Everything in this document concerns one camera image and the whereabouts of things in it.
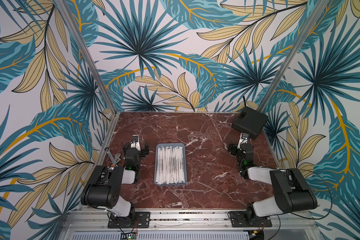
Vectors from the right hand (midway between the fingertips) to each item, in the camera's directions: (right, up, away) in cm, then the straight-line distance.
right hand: (240, 142), depth 92 cm
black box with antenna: (+14, +13, +17) cm, 25 cm away
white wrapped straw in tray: (-43, -14, -2) cm, 45 cm away
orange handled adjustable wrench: (-76, -11, 0) cm, 77 cm away
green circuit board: (-60, -43, -21) cm, 77 cm away
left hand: (-63, -1, -1) cm, 63 cm away
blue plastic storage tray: (-36, -3, +6) cm, 36 cm away
